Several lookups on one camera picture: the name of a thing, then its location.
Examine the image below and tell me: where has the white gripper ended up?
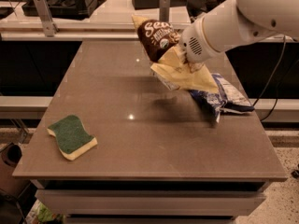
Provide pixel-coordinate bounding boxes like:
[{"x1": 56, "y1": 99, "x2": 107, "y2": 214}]
[{"x1": 158, "y1": 17, "x2": 224, "y2": 68}]

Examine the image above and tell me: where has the brown chip bag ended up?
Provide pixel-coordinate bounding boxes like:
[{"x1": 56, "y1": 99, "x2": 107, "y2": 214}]
[{"x1": 132, "y1": 15, "x2": 219, "y2": 93}]

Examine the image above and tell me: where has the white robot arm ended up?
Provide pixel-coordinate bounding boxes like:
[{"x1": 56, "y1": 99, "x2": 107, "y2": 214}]
[{"x1": 159, "y1": 0, "x2": 299, "y2": 66}]

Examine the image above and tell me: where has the blue chip bag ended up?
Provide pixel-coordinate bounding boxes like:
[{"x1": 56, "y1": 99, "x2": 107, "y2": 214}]
[{"x1": 190, "y1": 73, "x2": 254, "y2": 122}]

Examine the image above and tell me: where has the green yellow sponge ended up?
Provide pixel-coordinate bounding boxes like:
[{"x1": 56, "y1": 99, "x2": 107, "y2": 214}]
[{"x1": 47, "y1": 115, "x2": 97, "y2": 161}]

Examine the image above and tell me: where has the black office chair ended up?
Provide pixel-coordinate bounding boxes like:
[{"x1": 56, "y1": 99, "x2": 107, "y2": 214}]
[{"x1": 186, "y1": 0, "x2": 237, "y2": 19}]

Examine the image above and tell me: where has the black tray on counter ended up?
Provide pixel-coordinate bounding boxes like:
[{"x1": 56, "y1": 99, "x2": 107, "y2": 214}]
[{"x1": 21, "y1": 0, "x2": 107, "y2": 21}]

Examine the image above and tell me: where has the white table drawer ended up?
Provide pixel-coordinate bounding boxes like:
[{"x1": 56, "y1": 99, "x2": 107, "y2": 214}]
[{"x1": 36, "y1": 189, "x2": 265, "y2": 217}]

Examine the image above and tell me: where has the brown bin on floor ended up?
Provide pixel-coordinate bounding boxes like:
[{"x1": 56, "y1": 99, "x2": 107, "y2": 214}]
[{"x1": 0, "y1": 143, "x2": 29, "y2": 197}]

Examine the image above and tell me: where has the middle metal rail bracket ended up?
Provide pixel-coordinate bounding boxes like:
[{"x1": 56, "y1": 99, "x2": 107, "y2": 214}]
[{"x1": 159, "y1": 0, "x2": 170, "y2": 22}]

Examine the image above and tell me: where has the metal rail bracket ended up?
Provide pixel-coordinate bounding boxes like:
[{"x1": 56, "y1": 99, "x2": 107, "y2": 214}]
[
  {"x1": 159, "y1": 0, "x2": 170, "y2": 22},
  {"x1": 33, "y1": 0, "x2": 58, "y2": 37}
]

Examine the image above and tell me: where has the black cable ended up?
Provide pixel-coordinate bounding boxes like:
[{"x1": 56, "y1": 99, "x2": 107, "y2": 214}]
[{"x1": 251, "y1": 35, "x2": 299, "y2": 122}]

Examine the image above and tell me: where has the left metal rail bracket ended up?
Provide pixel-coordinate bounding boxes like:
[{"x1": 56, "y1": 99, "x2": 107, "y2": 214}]
[{"x1": 33, "y1": 0, "x2": 58, "y2": 37}]

